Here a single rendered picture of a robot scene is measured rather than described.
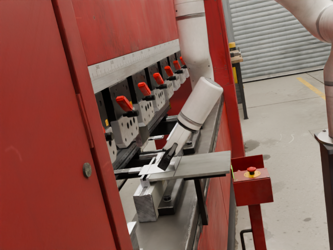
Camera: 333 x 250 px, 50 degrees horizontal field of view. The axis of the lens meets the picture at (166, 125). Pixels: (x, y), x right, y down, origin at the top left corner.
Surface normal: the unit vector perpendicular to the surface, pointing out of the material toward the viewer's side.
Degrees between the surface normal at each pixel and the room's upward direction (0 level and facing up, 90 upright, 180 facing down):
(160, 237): 0
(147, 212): 90
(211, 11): 90
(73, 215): 90
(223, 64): 90
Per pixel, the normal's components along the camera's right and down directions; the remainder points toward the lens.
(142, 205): -0.19, 0.28
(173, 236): -0.19, -0.95
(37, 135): 0.96, -0.14
